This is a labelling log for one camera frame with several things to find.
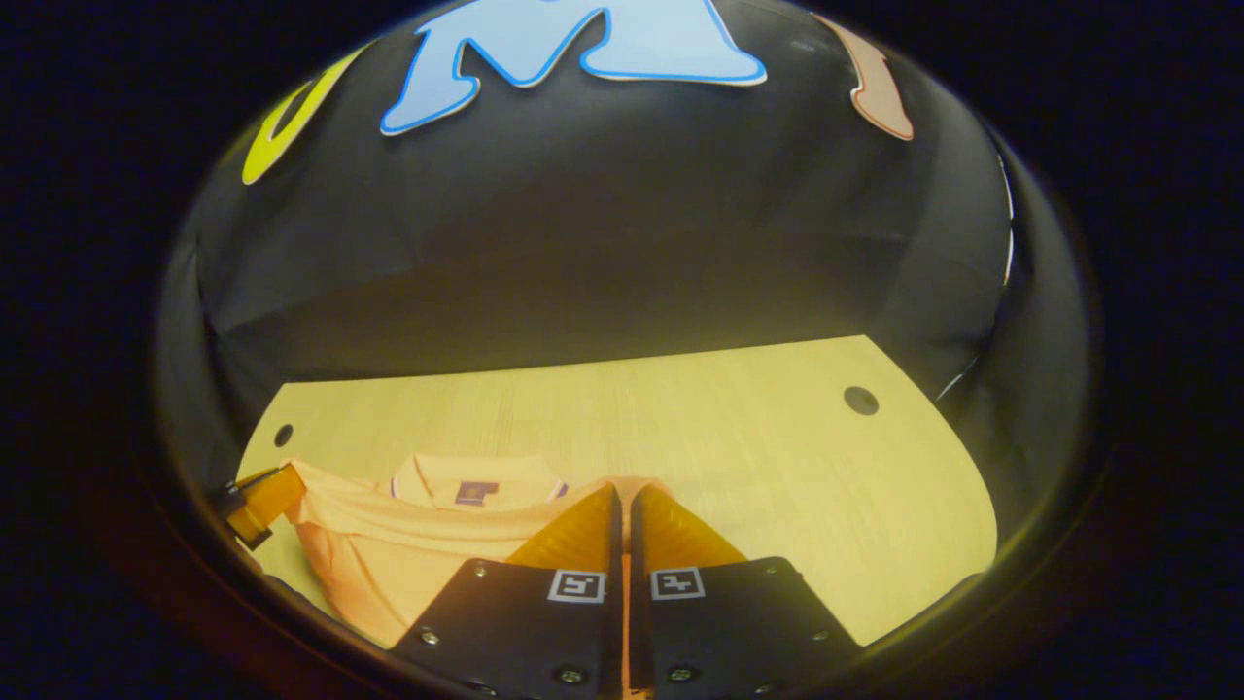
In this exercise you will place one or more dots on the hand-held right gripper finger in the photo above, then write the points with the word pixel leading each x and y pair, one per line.
pixel 637 544
pixel 615 544

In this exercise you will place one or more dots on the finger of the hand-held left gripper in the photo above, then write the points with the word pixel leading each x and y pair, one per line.
pixel 262 501

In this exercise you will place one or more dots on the orange T-shirt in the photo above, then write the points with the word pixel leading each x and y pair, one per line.
pixel 389 544

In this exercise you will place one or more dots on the black backdrop cloth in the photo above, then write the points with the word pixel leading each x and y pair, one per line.
pixel 583 243

